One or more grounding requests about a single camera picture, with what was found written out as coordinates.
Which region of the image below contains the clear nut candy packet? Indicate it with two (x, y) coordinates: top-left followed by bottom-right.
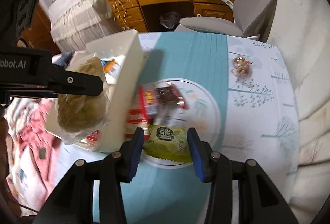
(232, 55), (253, 78)

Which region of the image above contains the orange white snack packet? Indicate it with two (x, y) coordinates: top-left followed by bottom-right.
(101, 58), (122, 79)

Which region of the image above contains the lace covered cabinet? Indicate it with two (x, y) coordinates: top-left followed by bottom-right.
(48, 0), (121, 52)

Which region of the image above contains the brown wooden door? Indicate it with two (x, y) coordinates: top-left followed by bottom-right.
(22, 4), (60, 55)

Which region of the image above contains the white plastic storage bin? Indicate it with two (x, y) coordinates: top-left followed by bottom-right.
(45, 29), (144, 152)

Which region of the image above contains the white floral curtain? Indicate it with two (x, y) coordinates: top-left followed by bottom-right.
(227, 0), (330, 224)

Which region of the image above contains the dark blue clothing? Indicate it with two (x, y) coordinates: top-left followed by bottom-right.
(54, 51), (75, 69)

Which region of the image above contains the wooden desk with drawers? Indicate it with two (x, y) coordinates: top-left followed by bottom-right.
(107, 0), (234, 33)

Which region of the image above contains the red small snack packet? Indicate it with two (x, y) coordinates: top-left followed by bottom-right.
(86, 130), (100, 143)

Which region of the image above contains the red white cookies packet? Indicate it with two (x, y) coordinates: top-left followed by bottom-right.
(125, 108), (151, 140)

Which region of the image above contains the pink bedding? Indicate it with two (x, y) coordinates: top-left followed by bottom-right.
(5, 98), (61, 217)

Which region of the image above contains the teal and white tablecloth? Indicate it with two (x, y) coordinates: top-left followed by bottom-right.
(55, 30), (301, 224)

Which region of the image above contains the yellow cracker bag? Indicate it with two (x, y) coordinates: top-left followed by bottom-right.
(56, 53), (111, 145)

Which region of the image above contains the red brownie snack packet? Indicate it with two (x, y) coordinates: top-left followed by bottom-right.
(138, 81), (188, 122)

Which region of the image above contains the green snack packet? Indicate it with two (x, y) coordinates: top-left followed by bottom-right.
(143, 125), (192, 163)

